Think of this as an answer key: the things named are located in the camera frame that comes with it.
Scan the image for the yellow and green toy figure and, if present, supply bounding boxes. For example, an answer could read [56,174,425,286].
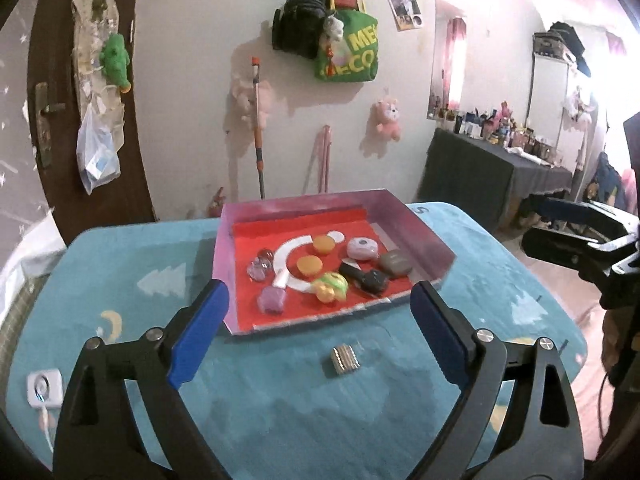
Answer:
[311,272,349,305]

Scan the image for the glass bottle with brown cap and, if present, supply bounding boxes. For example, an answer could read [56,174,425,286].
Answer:
[246,247,275,281]

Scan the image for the purple nail polish bottle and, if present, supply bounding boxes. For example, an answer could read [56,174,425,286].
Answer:
[256,272,290,315]

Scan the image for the grey brown stone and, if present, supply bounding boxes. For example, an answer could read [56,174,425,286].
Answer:
[377,250,413,276]

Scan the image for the red cardboard box tray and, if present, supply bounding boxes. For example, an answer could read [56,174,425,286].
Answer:
[212,188,457,336]

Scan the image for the pale pink plush toy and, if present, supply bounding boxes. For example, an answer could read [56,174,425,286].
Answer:
[231,77,273,128]

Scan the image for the bundle of clear plastic bags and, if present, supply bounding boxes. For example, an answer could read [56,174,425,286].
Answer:
[70,0,126,126]

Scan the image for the white square device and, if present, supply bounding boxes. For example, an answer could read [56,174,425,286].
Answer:
[26,369,63,409]

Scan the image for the green plush toy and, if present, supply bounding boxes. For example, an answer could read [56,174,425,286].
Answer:
[99,32,133,95]

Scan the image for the clear plastic bag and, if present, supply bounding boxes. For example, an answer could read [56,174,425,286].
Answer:
[76,102,122,196]

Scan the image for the white sheet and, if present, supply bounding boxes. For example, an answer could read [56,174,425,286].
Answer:
[0,215,66,286]

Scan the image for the table with black cloth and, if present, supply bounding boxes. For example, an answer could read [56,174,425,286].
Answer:
[416,127,573,233]

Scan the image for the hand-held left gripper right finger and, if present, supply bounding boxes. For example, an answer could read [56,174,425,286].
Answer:
[410,280,583,480]

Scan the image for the row of cosmetic bottles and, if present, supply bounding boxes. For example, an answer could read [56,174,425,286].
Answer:
[435,102,563,166]

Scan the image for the green fabric bag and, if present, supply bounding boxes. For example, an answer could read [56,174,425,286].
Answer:
[314,7,380,83]

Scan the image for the white cabinet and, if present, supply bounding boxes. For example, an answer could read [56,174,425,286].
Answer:
[525,50,601,176]

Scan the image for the white cable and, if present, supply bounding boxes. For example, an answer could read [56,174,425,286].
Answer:
[39,406,57,453]

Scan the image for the dark brown door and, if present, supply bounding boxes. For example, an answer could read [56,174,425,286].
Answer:
[27,0,158,246]

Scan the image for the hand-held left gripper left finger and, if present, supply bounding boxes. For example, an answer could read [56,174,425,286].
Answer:
[52,279,231,480]

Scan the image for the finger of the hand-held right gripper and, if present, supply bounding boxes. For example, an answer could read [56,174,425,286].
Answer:
[521,226,608,273]
[532,195,631,243]

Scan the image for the wall photo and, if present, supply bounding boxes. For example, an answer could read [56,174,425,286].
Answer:
[385,0,425,32]

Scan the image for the person's right hand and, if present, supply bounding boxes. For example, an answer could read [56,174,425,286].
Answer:
[601,307,640,386]

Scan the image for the white plush keychain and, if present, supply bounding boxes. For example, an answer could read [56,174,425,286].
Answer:
[322,14,346,43]

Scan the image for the black items on cabinet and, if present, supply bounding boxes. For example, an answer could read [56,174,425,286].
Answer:
[532,21,593,78]

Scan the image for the metal door handle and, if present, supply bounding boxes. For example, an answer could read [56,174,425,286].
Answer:
[34,82,67,168]

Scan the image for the orange and white mop stick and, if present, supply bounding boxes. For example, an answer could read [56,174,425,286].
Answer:
[250,57,267,200]

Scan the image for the black bag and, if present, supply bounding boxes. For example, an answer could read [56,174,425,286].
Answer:
[272,0,333,58]

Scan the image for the black rectangular device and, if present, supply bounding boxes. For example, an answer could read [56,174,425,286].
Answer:
[340,259,388,295]

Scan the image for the pink sticks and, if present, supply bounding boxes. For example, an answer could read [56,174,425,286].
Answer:
[312,125,333,193]

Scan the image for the wall mirror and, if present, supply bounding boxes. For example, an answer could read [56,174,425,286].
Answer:
[427,0,473,121]

